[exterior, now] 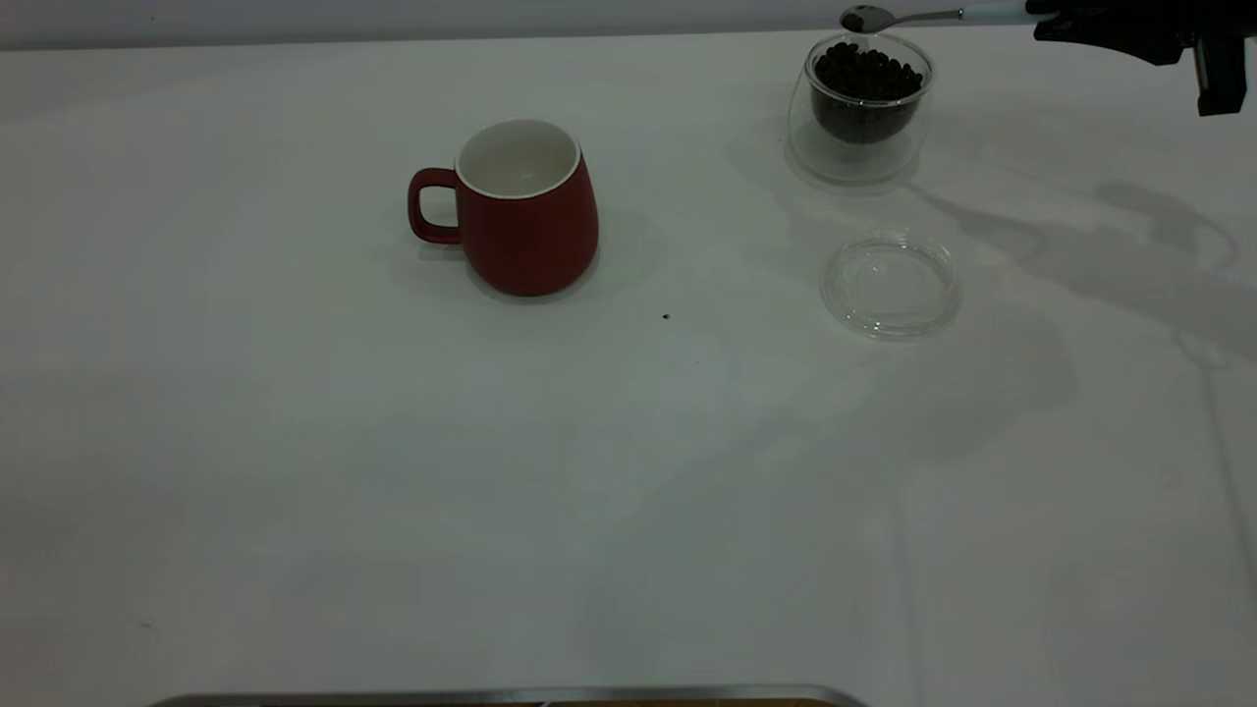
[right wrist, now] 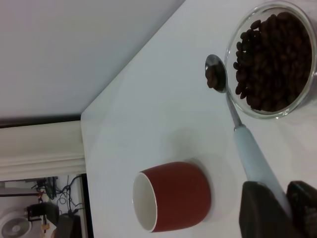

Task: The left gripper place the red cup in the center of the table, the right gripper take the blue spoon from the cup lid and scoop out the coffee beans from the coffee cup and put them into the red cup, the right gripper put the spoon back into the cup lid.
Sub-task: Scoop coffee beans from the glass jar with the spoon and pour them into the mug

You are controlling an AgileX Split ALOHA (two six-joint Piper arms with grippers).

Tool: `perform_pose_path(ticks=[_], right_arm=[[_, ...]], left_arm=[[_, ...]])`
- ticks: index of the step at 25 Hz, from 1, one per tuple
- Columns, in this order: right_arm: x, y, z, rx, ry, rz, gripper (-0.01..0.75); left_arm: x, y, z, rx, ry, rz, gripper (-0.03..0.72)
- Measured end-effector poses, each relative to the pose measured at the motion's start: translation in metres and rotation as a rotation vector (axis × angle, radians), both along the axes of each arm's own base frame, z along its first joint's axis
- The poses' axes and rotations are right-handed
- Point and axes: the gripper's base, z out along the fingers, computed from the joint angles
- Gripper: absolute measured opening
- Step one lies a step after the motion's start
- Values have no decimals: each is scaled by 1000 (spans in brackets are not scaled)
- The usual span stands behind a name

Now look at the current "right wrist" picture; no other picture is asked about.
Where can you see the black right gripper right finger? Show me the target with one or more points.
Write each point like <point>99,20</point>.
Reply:
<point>307,210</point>

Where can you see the few scooped coffee beans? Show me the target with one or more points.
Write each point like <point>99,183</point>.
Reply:
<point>211,77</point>

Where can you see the pile of coffee beans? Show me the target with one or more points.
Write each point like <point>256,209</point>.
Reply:
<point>272,62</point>

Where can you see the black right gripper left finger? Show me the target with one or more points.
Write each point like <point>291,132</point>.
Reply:
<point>262,218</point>

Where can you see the dark brown object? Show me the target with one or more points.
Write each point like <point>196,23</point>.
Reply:
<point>68,226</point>

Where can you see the white stepped moulding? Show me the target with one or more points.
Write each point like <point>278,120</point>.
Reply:
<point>37,148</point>

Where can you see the red ceramic mug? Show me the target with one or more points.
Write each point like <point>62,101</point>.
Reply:
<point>180,193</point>

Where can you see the clear double-wall glass cup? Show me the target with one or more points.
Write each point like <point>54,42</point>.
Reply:
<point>270,115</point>

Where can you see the black device box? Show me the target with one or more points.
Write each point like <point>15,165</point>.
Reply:
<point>42,212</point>

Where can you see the white round fan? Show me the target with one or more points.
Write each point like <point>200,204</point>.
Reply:
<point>15,225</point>

